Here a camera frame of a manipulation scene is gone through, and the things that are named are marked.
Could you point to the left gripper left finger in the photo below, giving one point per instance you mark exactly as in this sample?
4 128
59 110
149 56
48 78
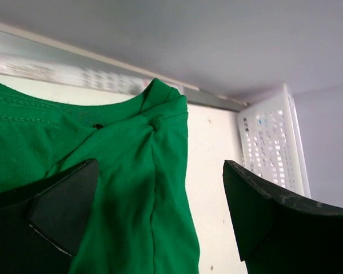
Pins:
43 223

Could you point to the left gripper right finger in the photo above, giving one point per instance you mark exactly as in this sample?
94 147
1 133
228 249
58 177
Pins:
279 231

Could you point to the green t shirt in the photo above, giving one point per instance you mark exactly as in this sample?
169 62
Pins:
140 220

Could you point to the white plastic basket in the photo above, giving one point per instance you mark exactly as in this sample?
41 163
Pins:
271 142

